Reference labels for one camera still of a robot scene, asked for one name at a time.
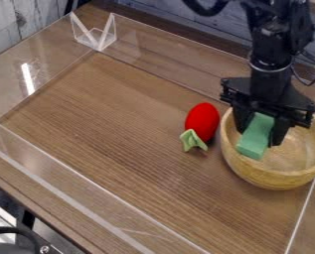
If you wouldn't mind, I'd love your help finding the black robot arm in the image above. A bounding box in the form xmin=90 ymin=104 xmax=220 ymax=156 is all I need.
xmin=182 ymin=0 xmax=315 ymax=146

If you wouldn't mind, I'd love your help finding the black cable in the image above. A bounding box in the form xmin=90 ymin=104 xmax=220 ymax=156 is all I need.
xmin=0 ymin=226 xmax=43 ymax=254

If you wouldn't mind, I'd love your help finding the brown wooden bowl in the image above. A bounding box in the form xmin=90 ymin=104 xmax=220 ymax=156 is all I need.
xmin=220 ymin=108 xmax=315 ymax=191

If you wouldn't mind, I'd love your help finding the red plush strawberry toy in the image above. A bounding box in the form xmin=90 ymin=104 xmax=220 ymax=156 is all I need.
xmin=179 ymin=102 xmax=220 ymax=152

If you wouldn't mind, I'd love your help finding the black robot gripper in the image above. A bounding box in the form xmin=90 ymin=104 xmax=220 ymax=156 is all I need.
xmin=220 ymin=60 xmax=315 ymax=147

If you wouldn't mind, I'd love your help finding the clear acrylic tray wall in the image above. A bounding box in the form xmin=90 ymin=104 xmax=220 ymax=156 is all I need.
xmin=0 ymin=125 xmax=313 ymax=254

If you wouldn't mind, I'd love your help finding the green rectangular foam block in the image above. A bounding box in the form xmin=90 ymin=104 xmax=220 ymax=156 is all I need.
xmin=236 ymin=113 xmax=274 ymax=160

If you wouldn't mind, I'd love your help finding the clear acrylic corner bracket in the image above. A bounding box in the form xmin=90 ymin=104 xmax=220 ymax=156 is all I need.
xmin=70 ymin=13 xmax=116 ymax=52

